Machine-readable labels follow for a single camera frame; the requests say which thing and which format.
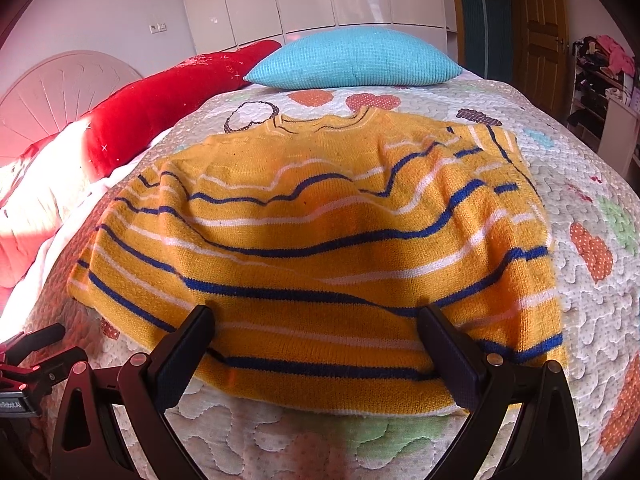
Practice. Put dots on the brown wooden door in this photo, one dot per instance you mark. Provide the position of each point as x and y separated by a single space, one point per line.
542 35

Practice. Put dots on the white bed sheet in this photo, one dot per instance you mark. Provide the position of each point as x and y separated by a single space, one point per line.
55 180

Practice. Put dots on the yellow striped knit sweater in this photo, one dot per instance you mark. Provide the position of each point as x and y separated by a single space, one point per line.
320 240

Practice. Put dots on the open storage shelf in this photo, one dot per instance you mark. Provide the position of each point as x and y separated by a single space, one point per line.
582 105

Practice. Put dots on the light blue knit pillow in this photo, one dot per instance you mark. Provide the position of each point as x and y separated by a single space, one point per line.
355 57

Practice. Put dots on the red velvet pillow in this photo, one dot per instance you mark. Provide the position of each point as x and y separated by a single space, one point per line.
150 105

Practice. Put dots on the white side cabinet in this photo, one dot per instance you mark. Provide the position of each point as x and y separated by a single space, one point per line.
615 130

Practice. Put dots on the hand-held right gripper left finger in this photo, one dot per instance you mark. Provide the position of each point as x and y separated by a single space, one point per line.
187 345

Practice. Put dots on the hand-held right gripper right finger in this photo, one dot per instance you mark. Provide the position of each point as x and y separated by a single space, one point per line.
445 345

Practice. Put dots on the white headboard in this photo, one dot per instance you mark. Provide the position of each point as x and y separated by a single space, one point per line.
60 95

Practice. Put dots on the white wall switch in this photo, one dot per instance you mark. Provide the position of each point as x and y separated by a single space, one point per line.
158 27

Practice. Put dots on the pile of clothes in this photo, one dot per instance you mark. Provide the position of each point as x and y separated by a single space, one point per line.
607 55

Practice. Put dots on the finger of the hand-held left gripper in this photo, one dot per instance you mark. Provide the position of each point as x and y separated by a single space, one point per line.
35 337

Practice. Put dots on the teal hanging cloth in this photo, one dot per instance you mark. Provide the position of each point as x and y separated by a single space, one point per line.
485 15

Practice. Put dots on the red blanket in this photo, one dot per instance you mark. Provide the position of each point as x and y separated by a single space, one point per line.
25 250

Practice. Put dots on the bed with patterned quilt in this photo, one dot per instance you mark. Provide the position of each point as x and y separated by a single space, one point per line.
575 260

